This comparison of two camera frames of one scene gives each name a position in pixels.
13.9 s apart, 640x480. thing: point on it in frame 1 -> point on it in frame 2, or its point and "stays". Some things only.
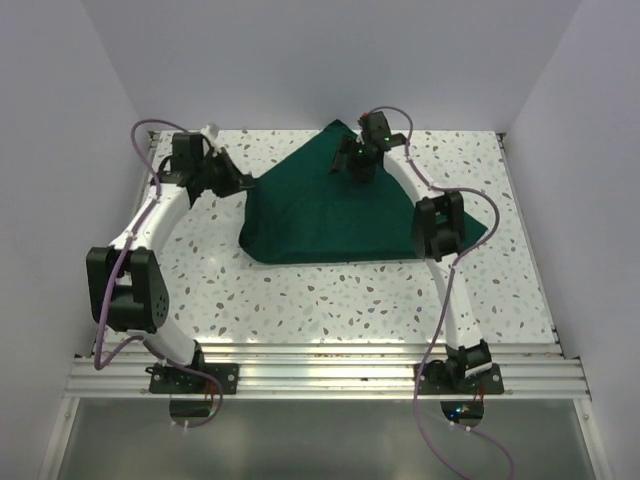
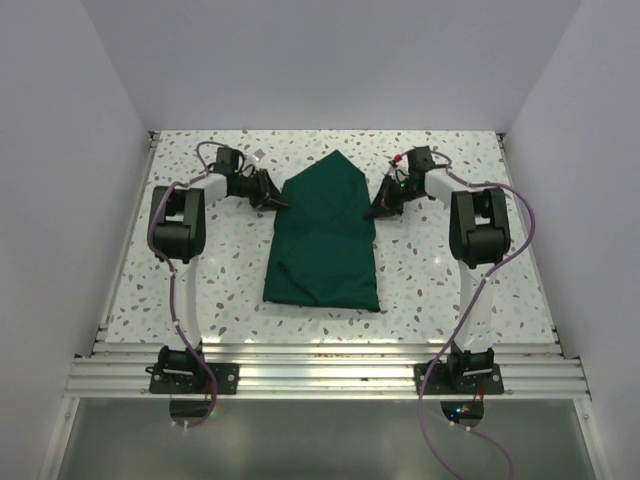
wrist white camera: (210, 132) -> (258, 155)
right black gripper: (362, 174) -> (380, 208)
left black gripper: (233, 181) -> (273, 199)
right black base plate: (487, 382) stays
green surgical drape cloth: (297, 210) -> (323, 250)
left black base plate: (172, 379) stays
